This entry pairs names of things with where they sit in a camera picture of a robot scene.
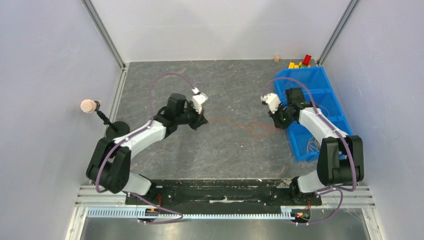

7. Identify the right aluminium corner post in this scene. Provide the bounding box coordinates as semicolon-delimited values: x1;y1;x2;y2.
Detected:
316;0;361;66

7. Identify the left aluminium corner post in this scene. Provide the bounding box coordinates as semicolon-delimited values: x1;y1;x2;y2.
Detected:
81;0;126;70

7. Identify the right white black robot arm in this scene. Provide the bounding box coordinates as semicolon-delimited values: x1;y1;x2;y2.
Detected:
260;87;365;204

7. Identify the white toothed cable duct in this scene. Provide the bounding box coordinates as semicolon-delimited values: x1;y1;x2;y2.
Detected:
87;207;295;220

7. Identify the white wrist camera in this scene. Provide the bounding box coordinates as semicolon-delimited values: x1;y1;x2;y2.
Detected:
191;87;209;115
260;93;282;114

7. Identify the blue plastic bin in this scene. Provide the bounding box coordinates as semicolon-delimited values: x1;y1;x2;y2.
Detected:
274;66;353;162

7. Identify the yellow toy block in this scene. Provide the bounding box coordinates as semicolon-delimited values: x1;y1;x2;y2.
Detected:
288;62;300;69

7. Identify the aluminium corner post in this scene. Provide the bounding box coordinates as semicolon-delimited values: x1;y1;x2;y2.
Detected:
316;0;361;66
81;0;126;70

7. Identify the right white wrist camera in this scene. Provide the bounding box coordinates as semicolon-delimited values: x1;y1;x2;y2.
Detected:
260;93;282;114

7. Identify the pink microphone on stand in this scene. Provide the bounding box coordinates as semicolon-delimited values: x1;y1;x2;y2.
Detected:
80;99;130;143

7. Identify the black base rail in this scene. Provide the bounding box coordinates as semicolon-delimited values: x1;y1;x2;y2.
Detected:
144;178;322;215

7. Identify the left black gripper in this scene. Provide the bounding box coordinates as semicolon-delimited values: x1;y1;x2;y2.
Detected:
176;101;207;131

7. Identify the orange cable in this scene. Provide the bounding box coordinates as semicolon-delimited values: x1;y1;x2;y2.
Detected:
207;116;281;139

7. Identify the red toy block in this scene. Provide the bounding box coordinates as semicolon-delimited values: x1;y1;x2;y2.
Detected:
301;54;312;67

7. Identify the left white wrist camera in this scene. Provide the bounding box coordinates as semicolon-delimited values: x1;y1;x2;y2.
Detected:
191;87;209;115

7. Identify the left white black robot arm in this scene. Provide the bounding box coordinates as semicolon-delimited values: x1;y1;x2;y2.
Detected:
85;92;208;204

